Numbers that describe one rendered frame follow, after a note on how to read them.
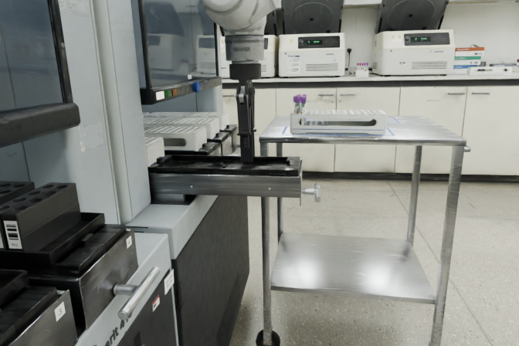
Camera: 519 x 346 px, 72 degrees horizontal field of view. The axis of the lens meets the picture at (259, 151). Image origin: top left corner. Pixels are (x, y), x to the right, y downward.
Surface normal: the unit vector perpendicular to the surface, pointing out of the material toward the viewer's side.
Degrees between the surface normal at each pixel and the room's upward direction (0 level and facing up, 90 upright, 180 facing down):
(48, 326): 90
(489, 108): 90
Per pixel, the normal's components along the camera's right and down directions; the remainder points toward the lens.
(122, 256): 0.99, 0.01
